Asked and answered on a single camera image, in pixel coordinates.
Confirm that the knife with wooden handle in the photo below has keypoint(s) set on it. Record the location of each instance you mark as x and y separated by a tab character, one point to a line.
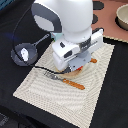
93	60

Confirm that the black stove burner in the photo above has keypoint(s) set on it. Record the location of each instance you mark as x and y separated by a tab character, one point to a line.
98	5
95	19

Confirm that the round wooden plate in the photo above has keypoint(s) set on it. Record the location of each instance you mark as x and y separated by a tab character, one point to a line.
72	75

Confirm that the grey saucepan with handle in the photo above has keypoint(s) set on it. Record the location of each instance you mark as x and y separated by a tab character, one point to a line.
32	51

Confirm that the brown stove board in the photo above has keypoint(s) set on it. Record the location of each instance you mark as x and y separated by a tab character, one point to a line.
106	19

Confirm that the cream bowl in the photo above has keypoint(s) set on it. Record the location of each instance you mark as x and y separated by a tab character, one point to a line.
122	15

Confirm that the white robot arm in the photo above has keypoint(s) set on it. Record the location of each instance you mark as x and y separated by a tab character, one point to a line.
73	19

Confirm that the black stove burner front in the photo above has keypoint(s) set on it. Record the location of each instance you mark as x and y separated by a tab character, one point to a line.
95	19

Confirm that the white salt shaker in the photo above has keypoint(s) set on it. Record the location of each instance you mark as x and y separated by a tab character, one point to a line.
24	54

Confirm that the black stove burner rear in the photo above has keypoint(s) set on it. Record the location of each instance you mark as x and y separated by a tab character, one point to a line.
98	5

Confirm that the beige woven placemat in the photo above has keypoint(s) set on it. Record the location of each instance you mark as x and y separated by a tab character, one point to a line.
64	101

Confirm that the fork with wooden handle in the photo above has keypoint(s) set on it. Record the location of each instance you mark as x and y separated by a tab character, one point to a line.
71	83

